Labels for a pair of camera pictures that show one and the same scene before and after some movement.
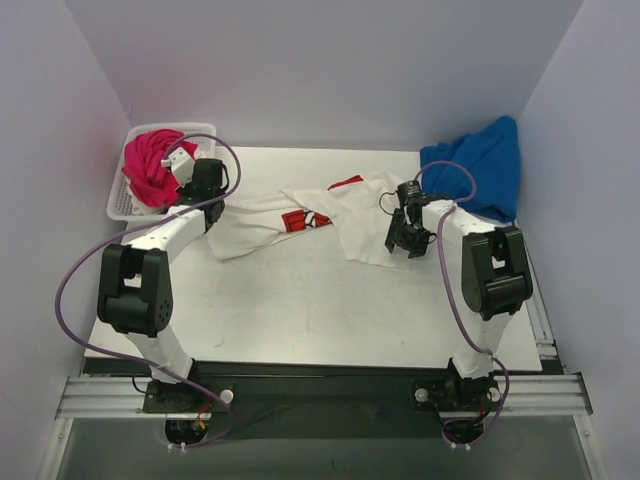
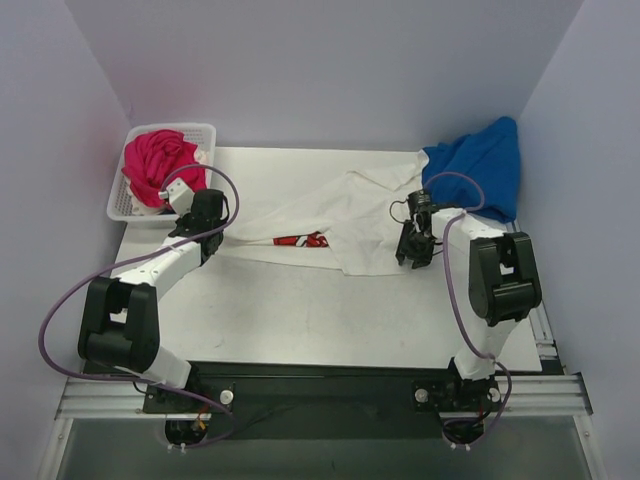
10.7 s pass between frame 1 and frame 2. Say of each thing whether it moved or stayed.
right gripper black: moved
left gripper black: moved
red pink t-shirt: stayed
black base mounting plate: stayed
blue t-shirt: stayed
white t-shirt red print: moved
